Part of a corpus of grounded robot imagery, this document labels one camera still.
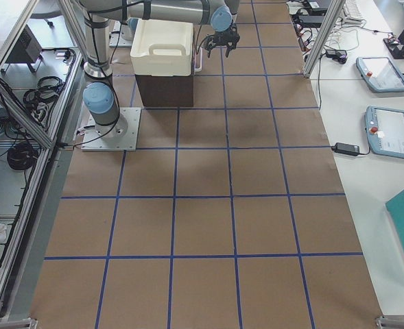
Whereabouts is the white drawer handle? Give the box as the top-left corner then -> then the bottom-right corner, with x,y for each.
193,32 -> 203,73

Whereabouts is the brown wooden cabinet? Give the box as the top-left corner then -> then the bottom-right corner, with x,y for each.
135,75 -> 194,108

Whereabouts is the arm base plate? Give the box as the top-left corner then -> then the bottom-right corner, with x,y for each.
80,108 -> 141,151

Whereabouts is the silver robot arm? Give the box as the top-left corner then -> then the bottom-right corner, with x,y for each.
80,1 -> 239,145

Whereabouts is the blue teach pendant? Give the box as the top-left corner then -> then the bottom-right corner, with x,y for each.
355,57 -> 404,93
364,106 -> 404,159

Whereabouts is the black power adapter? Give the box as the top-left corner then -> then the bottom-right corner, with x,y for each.
331,143 -> 360,156

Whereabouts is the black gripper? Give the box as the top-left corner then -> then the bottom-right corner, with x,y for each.
204,29 -> 239,57

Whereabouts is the blue teach pendant far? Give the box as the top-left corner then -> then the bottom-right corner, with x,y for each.
355,57 -> 404,93

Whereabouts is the aluminium frame post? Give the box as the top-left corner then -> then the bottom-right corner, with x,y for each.
302,0 -> 345,78

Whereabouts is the blue teach pendant near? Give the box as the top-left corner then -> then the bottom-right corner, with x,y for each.
364,106 -> 404,159

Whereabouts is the white plastic tray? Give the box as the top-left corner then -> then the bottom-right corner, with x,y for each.
130,20 -> 193,77

